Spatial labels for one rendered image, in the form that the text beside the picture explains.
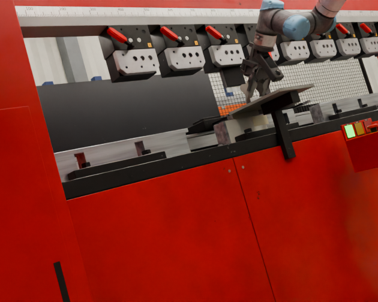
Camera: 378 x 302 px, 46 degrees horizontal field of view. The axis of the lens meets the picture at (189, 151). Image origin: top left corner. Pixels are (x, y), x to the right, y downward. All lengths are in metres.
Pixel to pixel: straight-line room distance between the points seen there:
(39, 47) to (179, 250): 5.35
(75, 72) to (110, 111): 4.15
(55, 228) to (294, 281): 0.84
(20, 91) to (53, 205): 0.27
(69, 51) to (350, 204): 4.95
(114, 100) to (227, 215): 0.87
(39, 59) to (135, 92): 4.31
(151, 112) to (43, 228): 1.19
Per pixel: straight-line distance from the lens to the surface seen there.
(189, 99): 2.26
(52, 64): 6.38
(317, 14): 1.59
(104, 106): 2.01
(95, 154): 1.34
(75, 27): 1.47
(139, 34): 1.54
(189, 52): 1.62
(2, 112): 1.06
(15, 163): 1.03
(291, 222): 1.59
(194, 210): 1.33
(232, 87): 1.75
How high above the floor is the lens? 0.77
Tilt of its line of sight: 5 degrees up
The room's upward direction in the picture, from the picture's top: 16 degrees counter-clockwise
